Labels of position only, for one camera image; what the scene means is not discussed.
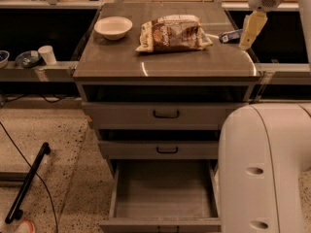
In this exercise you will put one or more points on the bottom grey drawer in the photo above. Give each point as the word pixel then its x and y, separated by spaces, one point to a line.
pixel 163 196

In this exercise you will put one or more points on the white bowl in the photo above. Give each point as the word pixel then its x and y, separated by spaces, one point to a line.
pixel 113 28

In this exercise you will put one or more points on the brown chip bag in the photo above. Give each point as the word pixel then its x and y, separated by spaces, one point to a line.
pixel 172 34

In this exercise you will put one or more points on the black bar stand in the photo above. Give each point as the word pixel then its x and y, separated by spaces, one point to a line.
pixel 16 212

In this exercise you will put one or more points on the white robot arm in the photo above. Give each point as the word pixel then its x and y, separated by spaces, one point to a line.
pixel 262 151

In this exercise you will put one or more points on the blue bowl with items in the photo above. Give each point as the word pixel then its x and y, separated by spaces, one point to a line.
pixel 29 59

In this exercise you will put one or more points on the white paper cup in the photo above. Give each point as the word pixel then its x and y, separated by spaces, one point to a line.
pixel 48 55

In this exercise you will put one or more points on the blue rxbar blueberry bar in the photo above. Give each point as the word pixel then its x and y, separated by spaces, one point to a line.
pixel 230 36

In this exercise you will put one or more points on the top grey drawer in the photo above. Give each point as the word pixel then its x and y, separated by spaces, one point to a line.
pixel 158 115

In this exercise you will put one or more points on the white red object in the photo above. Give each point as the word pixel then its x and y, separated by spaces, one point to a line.
pixel 26 227

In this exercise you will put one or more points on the blue bowl at edge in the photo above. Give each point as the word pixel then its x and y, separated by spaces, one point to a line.
pixel 4 58

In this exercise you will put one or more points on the middle grey drawer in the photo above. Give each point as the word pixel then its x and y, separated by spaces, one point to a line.
pixel 159 149

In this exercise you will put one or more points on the grey drawer cabinet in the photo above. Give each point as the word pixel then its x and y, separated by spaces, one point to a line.
pixel 114 71

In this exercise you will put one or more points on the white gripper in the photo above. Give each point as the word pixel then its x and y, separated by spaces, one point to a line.
pixel 255 20

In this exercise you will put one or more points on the grey drawer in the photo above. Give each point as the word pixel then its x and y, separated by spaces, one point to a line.
pixel 159 149
pixel 158 115
pixel 163 196

